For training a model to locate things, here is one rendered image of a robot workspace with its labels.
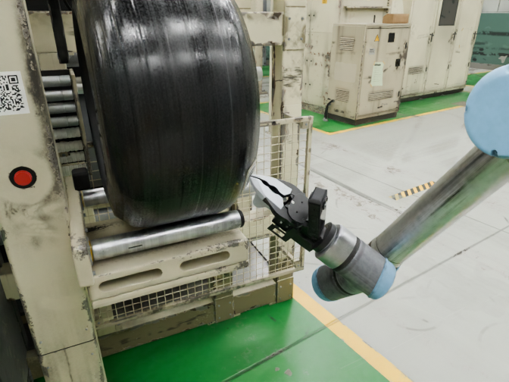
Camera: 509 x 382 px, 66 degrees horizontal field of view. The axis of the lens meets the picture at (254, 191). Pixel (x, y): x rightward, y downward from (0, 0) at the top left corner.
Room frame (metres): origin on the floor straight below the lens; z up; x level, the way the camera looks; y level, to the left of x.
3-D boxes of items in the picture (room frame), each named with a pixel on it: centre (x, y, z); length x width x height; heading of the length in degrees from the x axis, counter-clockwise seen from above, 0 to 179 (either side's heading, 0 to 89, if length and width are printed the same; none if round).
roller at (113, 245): (0.76, 0.19, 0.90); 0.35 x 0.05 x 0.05; 115
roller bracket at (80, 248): (0.81, 0.41, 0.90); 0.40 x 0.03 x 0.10; 25
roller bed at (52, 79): (1.14, 0.61, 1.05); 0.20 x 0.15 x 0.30; 115
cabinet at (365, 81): (5.58, -1.56, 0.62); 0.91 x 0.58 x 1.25; 124
